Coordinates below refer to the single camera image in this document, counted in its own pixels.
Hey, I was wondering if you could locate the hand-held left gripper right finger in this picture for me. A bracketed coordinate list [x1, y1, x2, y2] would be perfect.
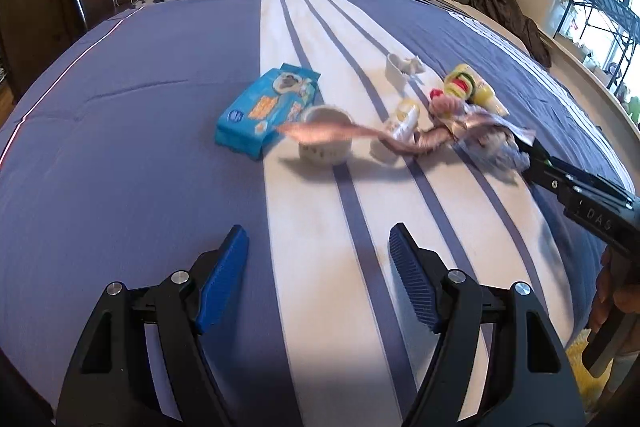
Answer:
[389, 222, 587, 427]

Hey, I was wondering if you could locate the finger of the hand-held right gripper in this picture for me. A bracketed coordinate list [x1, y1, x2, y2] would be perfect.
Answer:
[520, 159, 576, 214]
[517, 138, 637, 208]

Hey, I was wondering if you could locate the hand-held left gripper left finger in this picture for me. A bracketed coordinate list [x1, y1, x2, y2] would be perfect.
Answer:
[55, 224, 250, 427]

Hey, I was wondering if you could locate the purple silver wrapper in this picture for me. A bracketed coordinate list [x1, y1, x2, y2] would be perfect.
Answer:
[429, 97, 538, 182]

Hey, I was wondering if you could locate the person's right hand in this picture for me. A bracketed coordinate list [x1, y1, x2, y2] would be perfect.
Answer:
[589, 242, 640, 348]

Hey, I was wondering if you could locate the yellow bottle with red label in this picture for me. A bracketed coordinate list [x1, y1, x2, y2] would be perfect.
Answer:
[444, 63, 510, 116]

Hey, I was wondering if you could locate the small white yellow tube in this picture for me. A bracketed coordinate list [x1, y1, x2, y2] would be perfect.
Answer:
[370, 98, 421, 158]

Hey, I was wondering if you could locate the white storage box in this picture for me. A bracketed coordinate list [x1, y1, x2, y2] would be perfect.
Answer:
[515, 0, 571, 38]

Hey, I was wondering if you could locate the small white cup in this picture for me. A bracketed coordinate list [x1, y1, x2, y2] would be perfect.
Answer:
[297, 104, 355, 168]

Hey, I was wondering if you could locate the small white ceramic holder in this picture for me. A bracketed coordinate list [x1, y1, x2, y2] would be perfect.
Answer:
[386, 53, 425, 80]

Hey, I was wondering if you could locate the blue wet wipes pack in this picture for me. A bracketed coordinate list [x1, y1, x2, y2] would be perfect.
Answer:
[215, 63, 322, 160]

